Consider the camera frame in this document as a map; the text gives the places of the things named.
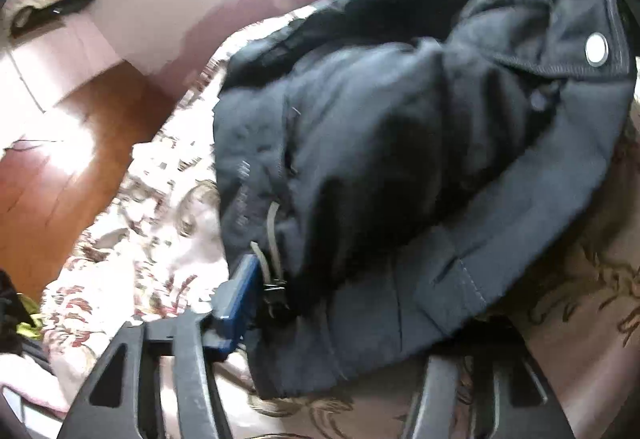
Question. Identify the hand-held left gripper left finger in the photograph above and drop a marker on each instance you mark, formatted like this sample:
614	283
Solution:
242	294

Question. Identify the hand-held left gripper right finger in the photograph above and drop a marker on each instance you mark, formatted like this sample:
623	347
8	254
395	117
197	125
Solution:
440	391

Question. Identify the black padded jacket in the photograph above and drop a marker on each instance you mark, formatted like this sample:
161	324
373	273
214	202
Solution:
400	144

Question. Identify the dark clothes heap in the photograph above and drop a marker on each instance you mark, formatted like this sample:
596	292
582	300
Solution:
12	309

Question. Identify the dark clothes on cabinet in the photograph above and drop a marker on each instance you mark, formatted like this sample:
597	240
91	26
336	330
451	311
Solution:
50	14

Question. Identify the floral satin blanket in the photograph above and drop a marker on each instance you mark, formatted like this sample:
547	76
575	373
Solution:
150	219

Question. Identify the wooden headboard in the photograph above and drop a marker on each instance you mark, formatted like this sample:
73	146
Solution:
60	204

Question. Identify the yellow-green cloth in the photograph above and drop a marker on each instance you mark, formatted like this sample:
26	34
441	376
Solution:
27	325

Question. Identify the pink fluffy cloth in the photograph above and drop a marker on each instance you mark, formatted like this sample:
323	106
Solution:
35	389

